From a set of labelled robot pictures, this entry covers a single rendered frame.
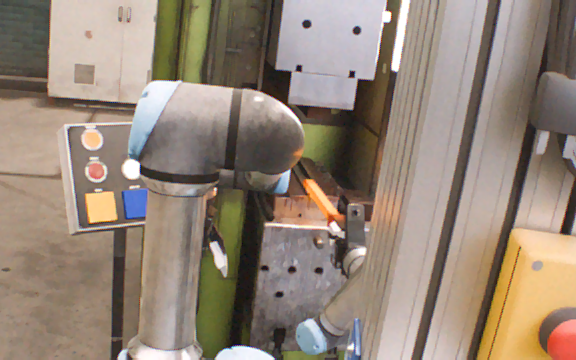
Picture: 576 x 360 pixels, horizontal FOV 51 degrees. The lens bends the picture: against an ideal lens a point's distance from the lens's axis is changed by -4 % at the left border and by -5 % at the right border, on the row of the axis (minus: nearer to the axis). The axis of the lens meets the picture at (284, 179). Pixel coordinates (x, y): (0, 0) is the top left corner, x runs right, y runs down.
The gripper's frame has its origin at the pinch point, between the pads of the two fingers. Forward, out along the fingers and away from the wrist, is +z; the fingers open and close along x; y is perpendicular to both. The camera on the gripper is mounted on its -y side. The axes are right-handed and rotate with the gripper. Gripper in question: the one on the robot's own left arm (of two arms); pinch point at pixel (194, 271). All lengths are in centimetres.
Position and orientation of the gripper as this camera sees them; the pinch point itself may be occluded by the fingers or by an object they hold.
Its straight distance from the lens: 150.3
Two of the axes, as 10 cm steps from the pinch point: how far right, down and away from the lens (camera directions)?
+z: -1.3, 9.4, 3.0
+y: -1.0, 2.9, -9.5
